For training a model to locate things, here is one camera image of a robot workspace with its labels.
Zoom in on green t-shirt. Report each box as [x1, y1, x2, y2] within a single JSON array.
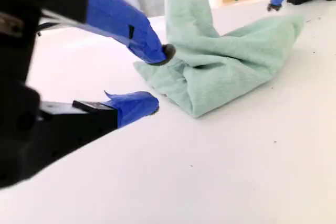
[[133, 0, 305, 119]]

